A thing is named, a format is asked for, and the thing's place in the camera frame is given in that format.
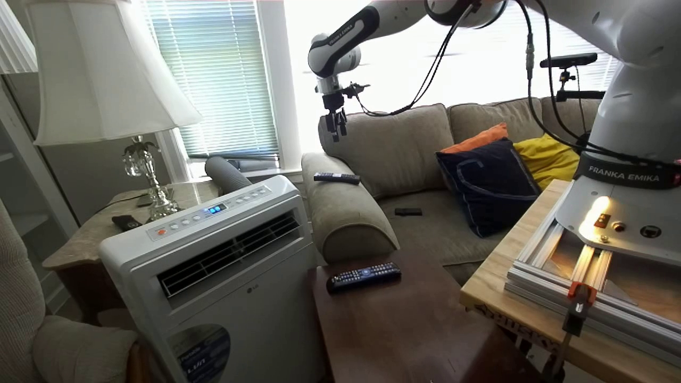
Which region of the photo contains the white shelf unit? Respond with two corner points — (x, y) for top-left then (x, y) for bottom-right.
(0, 76), (80, 299)

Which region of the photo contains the orange cushion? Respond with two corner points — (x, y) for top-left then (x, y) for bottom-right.
(438, 120), (510, 157)

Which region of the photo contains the black cable to gripper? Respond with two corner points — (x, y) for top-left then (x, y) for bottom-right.
(351, 0), (479, 119)

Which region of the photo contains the black remote with blue button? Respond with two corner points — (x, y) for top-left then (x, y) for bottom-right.
(326, 260), (404, 295)

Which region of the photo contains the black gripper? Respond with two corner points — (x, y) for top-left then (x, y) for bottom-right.
(319, 80), (371, 140)

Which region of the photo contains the small white lamp shade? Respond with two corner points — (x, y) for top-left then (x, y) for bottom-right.
(0, 0), (38, 76)

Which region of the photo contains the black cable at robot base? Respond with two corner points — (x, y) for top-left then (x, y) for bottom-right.
(516, 0), (604, 156)

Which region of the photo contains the large white lamp shade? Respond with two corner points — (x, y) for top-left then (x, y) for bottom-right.
(27, 0), (204, 149)

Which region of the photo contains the black camera on tripod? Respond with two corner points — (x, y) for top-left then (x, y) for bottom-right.
(538, 51), (609, 103)

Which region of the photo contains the white window blind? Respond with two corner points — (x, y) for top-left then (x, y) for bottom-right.
(145, 0), (279, 160)

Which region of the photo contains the yellow cushion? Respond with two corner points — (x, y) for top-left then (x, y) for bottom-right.
(510, 130), (583, 192)

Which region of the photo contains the glass and brass lamp base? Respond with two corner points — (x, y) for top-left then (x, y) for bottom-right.
(121, 133), (183, 221)

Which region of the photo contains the white portable air conditioner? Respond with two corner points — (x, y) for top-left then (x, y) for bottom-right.
(99, 174), (327, 383)

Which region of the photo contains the aluminium profile base frame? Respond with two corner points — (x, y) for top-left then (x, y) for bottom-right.
(505, 219), (681, 357)

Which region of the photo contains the navy blue cushion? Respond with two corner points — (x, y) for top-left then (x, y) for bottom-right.
(434, 138), (543, 239)

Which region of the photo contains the grey ribbed exhaust hose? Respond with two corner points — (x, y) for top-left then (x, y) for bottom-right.
(204, 156), (253, 196)

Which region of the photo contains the small dark flat device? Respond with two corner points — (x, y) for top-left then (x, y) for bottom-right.
(110, 213), (145, 232)

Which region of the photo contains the wooden side table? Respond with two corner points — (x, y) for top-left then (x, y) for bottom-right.
(41, 178), (222, 326)

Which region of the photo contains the orange and black clamp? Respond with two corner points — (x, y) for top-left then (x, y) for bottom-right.
(550, 280), (598, 383)

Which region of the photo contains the beige fabric couch cushion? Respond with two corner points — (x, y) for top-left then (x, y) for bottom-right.
(300, 94), (604, 284)

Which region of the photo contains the plywood robot stand top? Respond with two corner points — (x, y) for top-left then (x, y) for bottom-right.
(457, 177), (681, 383)

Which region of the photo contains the beige armchair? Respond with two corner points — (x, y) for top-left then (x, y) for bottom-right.
(0, 200), (141, 383)

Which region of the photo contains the grey remote control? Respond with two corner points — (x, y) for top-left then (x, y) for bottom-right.
(312, 170), (365, 186)

